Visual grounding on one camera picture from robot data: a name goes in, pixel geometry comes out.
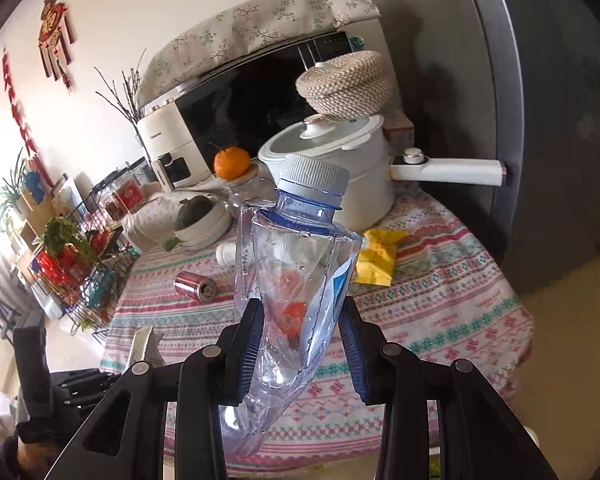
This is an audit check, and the dark grey refrigerator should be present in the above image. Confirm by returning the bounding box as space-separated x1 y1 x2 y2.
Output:
372 0 600 294

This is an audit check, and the glass jar with tomatoes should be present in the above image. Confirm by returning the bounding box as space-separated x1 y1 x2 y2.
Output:
223 162 277 219

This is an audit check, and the black microwave oven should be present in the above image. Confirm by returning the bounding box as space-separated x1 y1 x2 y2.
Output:
145 32 351 165

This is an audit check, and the white green label bottle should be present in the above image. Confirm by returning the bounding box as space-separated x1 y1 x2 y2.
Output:
215 242 237 268

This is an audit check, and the white electric cooking pot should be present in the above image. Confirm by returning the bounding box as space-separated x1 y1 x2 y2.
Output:
258 114 506 231

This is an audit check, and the patterned tablecloth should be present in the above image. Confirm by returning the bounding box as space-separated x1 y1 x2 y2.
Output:
100 186 533 478

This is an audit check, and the wire rack with vegetables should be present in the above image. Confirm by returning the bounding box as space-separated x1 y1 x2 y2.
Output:
30 169 140 342

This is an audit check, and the crushed clear water bottle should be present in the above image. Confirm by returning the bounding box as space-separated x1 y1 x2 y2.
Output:
220 154 362 457

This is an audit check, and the red wall ornament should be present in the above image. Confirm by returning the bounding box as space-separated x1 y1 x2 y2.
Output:
38 0 76 92

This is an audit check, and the orange mandarin fruit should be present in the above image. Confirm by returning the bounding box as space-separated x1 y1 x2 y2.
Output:
213 146 251 181

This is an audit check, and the yellow snack wrapper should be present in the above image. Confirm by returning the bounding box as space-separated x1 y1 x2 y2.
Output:
355 229 408 287

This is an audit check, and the white bowl with avocado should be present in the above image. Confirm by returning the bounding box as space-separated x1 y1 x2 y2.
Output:
161 195 233 252

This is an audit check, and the orange red snack bag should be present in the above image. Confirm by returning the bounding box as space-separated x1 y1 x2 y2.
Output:
271 269 308 349

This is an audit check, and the red soda can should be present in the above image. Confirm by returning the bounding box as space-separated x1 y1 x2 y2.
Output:
174 271 219 304

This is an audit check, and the floral cloth cover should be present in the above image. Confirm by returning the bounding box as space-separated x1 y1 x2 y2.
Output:
135 0 380 108

